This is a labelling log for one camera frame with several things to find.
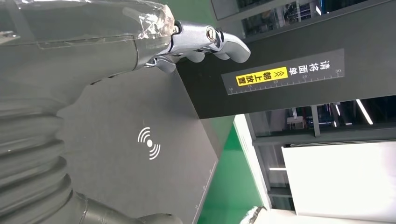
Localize grey mailer bag red print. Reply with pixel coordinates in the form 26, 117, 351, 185
240, 206, 268, 224

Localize black inbound scanner machine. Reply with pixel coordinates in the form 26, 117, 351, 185
57, 0, 396, 224

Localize green conveyor belt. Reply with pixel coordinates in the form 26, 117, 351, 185
197, 123, 264, 224

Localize black yellow ruler label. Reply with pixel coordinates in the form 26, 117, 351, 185
221, 48, 345, 96

